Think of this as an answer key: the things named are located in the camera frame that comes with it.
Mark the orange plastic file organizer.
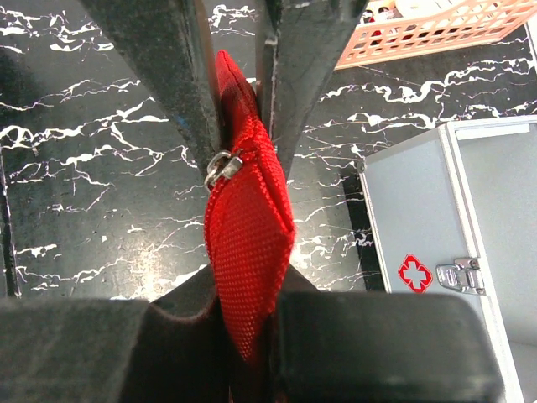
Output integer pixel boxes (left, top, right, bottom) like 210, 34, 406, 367
336, 0, 536, 70

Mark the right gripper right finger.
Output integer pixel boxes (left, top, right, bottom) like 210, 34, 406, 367
270, 268, 504, 402

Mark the red first aid pouch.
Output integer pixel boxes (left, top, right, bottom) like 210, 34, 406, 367
202, 49, 298, 403

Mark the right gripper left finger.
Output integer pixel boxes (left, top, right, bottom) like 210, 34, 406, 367
0, 264, 227, 403

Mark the silver metal medicine case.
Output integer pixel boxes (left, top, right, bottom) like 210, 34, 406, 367
359, 116, 536, 402

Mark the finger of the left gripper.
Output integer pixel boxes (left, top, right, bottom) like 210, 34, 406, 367
82, 0, 222, 169
255, 0, 368, 173

